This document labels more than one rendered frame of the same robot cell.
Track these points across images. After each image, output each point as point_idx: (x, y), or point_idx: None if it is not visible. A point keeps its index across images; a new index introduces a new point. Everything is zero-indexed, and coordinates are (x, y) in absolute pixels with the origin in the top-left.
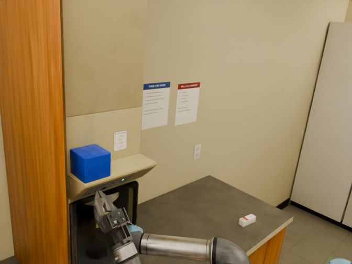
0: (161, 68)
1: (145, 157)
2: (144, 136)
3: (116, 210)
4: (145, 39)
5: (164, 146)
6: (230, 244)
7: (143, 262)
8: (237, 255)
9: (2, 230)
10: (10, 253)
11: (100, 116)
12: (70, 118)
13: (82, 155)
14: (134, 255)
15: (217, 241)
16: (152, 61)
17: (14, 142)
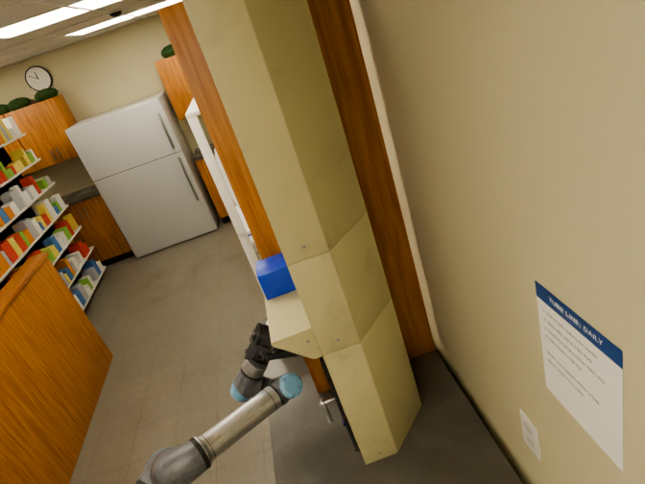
0: (583, 278)
1: (294, 333)
2: (556, 411)
3: (258, 329)
4: (522, 157)
5: None
6: (174, 453)
7: (362, 478)
8: (161, 455)
9: (430, 312)
10: (439, 342)
11: None
12: None
13: (264, 259)
14: (242, 370)
15: (190, 442)
16: (550, 232)
17: None
